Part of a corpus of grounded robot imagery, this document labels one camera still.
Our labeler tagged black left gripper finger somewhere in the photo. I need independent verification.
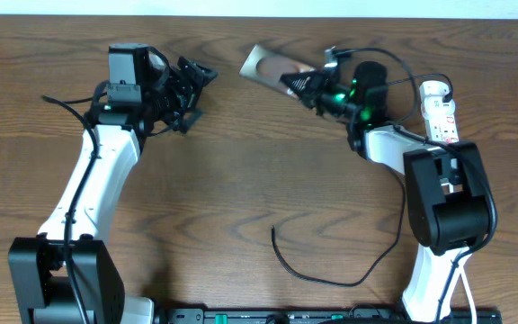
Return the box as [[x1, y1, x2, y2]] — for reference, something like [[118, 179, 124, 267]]
[[169, 109, 203, 134], [177, 57, 219, 90]]

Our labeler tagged black charging cable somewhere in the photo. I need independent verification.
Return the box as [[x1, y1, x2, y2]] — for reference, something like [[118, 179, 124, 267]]
[[271, 73, 454, 288]]

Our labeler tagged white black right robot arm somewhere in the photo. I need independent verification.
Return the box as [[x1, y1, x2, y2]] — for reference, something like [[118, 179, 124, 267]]
[[280, 61, 497, 323]]

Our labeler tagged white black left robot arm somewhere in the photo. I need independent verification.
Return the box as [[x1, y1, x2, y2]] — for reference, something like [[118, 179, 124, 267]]
[[8, 54, 218, 323]]

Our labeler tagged white charger plug adapter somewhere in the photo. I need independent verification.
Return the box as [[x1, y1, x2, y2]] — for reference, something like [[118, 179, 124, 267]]
[[419, 80, 450, 100]]

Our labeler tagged white power strip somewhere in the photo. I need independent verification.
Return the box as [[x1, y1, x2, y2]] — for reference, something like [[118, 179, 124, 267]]
[[421, 96, 460, 143]]

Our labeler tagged white power strip cord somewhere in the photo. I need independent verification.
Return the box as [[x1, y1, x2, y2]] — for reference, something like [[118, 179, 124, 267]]
[[456, 258, 478, 324]]

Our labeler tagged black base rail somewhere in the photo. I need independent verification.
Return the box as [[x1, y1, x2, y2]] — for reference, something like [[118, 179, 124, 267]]
[[150, 307, 503, 324]]

